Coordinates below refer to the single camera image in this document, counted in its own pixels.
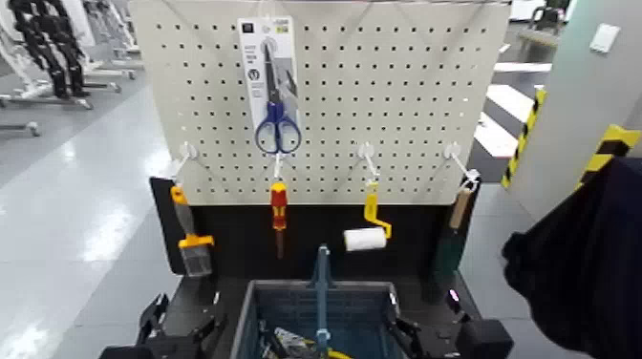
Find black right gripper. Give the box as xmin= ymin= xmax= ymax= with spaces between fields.
xmin=385 ymin=287 xmax=516 ymax=359

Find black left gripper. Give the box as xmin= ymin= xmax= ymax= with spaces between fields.
xmin=98 ymin=292 xmax=228 ymax=359

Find blue grey plastic crate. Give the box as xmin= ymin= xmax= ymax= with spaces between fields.
xmin=229 ymin=279 xmax=403 ymax=359

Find blue crate handle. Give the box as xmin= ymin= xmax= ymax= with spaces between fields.
xmin=310 ymin=243 xmax=333 ymax=359

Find black back panel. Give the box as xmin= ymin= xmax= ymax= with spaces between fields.
xmin=149 ymin=176 xmax=482 ymax=305

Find grey packaged item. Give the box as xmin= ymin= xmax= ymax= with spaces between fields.
xmin=259 ymin=323 xmax=318 ymax=359

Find red yellow screwdriver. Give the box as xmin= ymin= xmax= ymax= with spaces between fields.
xmin=269 ymin=180 xmax=289 ymax=261

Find dark cloth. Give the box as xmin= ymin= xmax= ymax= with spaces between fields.
xmin=501 ymin=156 xmax=642 ymax=359

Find narrow yellow black corner guard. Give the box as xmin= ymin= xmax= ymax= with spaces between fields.
xmin=500 ymin=88 xmax=548 ymax=190

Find white pegboard panel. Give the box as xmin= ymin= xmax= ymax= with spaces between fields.
xmin=129 ymin=0 xmax=512 ymax=206

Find wide yellow black corner guard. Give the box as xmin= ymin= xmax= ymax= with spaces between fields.
xmin=573 ymin=123 xmax=642 ymax=193

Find white wheeled stand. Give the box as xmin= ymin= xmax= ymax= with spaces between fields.
xmin=0 ymin=22 xmax=95 ymax=138

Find white scissors packaging card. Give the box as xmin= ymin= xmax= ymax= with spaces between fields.
xmin=236 ymin=16 xmax=303 ymax=153

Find black humanoid robot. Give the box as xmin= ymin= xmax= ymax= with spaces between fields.
xmin=7 ymin=0 xmax=92 ymax=99

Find grey chair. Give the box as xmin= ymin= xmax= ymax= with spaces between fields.
xmin=516 ymin=4 xmax=570 ymax=52

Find yellow handled wire brush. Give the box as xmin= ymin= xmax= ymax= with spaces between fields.
xmin=169 ymin=185 xmax=216 ymax=279

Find yellow handled paint roller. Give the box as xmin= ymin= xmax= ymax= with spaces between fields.
xmin=342 ymin=179 xmax=394 ymax=253

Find blue handled scissors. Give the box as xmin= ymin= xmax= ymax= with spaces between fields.
xmin=253 ymin=42 xmax=303 ymax=155

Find white wall switch plate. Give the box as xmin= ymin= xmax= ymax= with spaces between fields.
xmin=588 ymin=22 xmax=623 ymax=54

